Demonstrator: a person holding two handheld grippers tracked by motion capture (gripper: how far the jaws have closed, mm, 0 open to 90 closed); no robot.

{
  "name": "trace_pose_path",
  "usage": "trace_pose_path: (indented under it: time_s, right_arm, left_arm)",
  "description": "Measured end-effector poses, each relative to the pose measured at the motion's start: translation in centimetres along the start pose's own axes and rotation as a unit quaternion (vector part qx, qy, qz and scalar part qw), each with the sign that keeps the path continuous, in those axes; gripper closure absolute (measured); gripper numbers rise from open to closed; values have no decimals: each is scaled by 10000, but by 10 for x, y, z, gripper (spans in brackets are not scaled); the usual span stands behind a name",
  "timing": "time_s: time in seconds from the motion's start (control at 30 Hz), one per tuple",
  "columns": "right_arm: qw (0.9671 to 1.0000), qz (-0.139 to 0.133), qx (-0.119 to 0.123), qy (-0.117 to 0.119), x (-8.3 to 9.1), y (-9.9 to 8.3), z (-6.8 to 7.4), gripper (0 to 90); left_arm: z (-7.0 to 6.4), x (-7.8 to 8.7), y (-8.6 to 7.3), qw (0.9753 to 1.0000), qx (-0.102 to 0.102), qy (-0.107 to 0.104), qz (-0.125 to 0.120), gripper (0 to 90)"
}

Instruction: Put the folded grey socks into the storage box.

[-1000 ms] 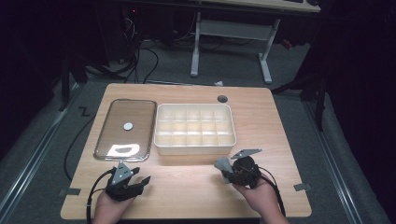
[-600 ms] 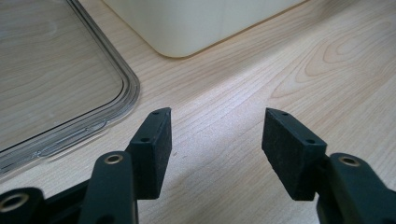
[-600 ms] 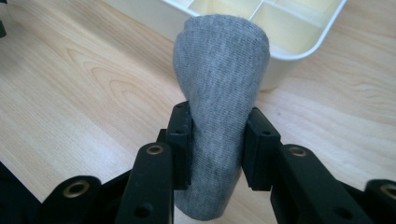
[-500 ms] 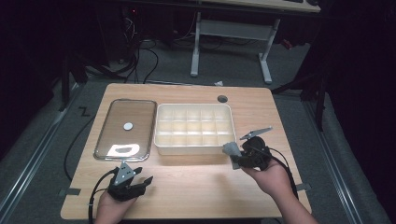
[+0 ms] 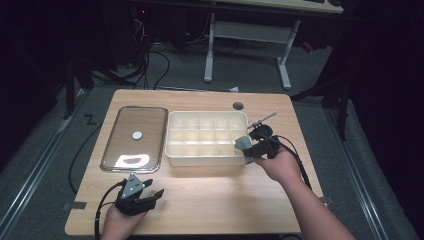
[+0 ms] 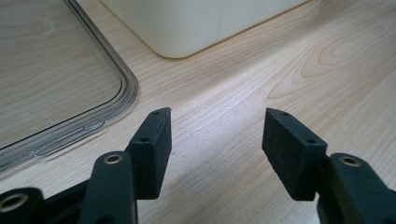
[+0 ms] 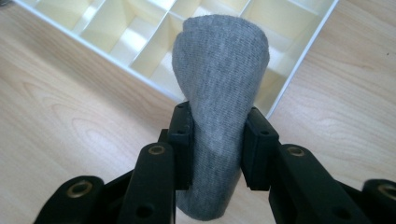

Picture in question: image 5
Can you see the black table grommet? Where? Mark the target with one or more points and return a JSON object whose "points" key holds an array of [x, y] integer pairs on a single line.
{"points": [[238, 106]]}

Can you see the white paper scrap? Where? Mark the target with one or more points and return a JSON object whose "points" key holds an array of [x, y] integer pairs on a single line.
{"points": [[234, 89]]}

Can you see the white divided storage box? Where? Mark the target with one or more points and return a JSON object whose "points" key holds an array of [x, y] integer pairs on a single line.
{"points": [[206, 161]]}

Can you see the person's right hand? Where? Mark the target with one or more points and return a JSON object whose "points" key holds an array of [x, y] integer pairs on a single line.
{"points": [[283, 166]]}

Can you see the person's left hand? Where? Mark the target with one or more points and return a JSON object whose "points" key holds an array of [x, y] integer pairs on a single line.
{"points": [[120, 225]]}

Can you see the white-legged desk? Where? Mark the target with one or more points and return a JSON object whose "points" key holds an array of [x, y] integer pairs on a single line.
{"points": [[250, 31]]}

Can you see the grey sock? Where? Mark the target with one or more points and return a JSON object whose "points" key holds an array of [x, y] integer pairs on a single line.
{"points": [[242, 142]]}

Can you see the transparent box lid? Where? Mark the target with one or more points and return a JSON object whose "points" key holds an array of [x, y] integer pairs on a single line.
{"points": [[133, 120]]}

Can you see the metal floor rail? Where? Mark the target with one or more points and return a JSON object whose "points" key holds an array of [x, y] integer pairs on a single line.
{"points": [[36, 166], [358, 173]]}

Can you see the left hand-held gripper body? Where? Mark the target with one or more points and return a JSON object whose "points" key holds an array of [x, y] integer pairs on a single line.
{"points": [[131, 196]]}

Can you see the black metal stand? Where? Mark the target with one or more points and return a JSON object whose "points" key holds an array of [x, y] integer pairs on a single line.
{"points": [[69, 93], [342, 110]]}

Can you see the grey tape piece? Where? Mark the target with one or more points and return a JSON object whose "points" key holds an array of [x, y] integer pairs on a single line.
{"points": [[76, 205], [328, 200]]}

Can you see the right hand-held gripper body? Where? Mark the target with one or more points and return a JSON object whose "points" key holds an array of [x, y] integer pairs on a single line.
{"points": [[266, 148]]}

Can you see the small red object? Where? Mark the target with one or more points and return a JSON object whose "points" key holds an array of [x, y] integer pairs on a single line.
{"points": [[307, 47]]}

